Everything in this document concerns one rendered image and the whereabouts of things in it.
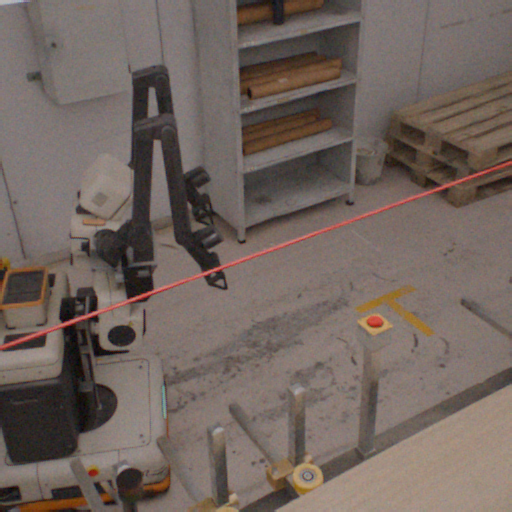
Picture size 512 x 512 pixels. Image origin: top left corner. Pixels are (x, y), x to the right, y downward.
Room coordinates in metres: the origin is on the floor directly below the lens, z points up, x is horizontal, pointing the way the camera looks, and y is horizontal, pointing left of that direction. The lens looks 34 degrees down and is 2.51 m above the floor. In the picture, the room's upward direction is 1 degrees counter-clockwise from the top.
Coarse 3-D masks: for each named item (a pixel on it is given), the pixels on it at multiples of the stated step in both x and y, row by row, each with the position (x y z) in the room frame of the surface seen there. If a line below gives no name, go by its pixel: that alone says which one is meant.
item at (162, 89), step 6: (156, 78) 2.44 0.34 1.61; (162, 78) 2.43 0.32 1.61; (156, 84) 2.43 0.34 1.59; (162, 84) 2.43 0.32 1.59; (156, 90) 2.46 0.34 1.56; (162, 90) 2.43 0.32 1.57; (168, 90) 2.44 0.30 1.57; (156, 96) 2.46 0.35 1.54; (162, 96) 2.45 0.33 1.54; (168, 96) 2.46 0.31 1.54; (156, 102) 2.47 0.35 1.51; (162, 102) 2.46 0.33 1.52; (168, 102) 2.47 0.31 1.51; (162, 108) 2.46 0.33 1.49; (168, 108) 2.47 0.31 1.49; (162, 114) 2.46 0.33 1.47
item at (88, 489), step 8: (72, 464) 1.42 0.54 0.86; (80, 464) 1.42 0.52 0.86; (80, 472) 1.39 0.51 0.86; (80, 480) 1.37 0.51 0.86; (88, 480) 1.37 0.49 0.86; (88, 488) 1.34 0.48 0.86; (88, 496) 1.31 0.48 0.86; (96, 496) 1.31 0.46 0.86; (88, 504) 1.30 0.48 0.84; (96, 504) 1.29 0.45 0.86
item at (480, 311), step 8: (464, 304) 2.16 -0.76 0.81; (472, 304) 2.14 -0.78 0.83; (480, 304) 2.14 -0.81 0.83; (480, 312) 2.10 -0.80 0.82; (488, 312) 2.09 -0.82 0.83; (488, 320) 2.07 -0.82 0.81; (496, 320) 2.05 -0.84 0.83; (504, 320) 2.04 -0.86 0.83; (496, 328) 2.03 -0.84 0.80; (504, 328) 2.01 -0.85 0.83
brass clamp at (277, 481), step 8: (280, 464) 1.42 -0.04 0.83; (288, 464) 1.42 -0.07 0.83; (304, 464) 1.42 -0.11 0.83; (312, 464) 1.44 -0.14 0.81; (280, 472) 1.39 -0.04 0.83; (288, 472) 1.39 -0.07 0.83; (272, 480) 1.38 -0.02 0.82; (280, 480) 1.38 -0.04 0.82; (272, 488) 1.38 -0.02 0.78; (280, 488) 1.38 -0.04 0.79
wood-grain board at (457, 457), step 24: (480, 408) 1.56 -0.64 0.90; (504, 408) 1.56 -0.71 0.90; (432, 432) 1.47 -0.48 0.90; (456, 432) 1.47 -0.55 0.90; (480, 432) 1.47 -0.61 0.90; (504, 432) 1.47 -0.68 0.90; (384, 456) 1.38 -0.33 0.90; (408, 456) 1.38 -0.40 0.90; (432, 456) 1.38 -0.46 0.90; (456, 456) 1.38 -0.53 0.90; (480, 456) 1.38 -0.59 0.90; (504, 456) 1.38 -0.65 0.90; (336, 480) 1.31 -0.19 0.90; (360, 480) 1.31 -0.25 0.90; (384, 480) 1.30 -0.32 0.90; (408, 480) 1.30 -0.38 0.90; (432, 480) 1.30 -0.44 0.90; (456, 480) 1.30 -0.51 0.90; (480, 480) 1.30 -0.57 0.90; (504, 480) 1.30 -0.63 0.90; (288, 504) 1.24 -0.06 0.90; (312, 504) 1.23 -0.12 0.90; (336, 504) 1.23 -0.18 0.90; (360, 504) 1.23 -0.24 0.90; (384, 504) 1.23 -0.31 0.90; (408, 504) 1.23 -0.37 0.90; (432, 504) 1.23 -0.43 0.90; (456, 504) 1.23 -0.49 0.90; (480, 504) 1.23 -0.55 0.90; (504, 504) 1.23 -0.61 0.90
